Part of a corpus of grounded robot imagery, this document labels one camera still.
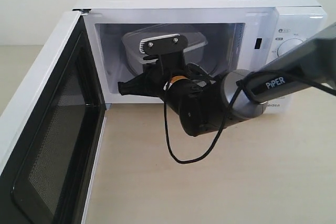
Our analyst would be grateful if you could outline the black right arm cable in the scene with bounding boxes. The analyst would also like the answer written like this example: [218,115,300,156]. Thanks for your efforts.
[163,69,336,164]

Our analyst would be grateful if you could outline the white lidded plastic container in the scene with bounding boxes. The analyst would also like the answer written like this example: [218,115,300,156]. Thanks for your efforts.
[122,24,207,75]

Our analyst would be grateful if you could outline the glass microwave turntable plate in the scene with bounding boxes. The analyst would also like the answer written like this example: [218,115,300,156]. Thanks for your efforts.
[130,24,223,76]

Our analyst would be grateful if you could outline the white microwave door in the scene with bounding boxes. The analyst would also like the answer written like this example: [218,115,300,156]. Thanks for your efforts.
[1,10,106,223]

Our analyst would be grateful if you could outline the white Midea microwave oven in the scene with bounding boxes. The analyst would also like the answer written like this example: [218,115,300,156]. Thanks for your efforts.
[74,0,327,108]

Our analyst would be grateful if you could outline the upper white control knob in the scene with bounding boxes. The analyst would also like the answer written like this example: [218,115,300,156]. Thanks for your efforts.
[277,38,303,57]

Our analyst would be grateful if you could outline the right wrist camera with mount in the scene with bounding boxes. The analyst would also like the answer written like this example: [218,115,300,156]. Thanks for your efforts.
[139,34,188,76]

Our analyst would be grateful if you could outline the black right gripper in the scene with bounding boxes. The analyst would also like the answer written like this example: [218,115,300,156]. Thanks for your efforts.
[118,62,194,103]

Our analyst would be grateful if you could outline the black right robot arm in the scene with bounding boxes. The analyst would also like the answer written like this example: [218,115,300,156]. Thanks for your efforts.
[118,25,335,137]

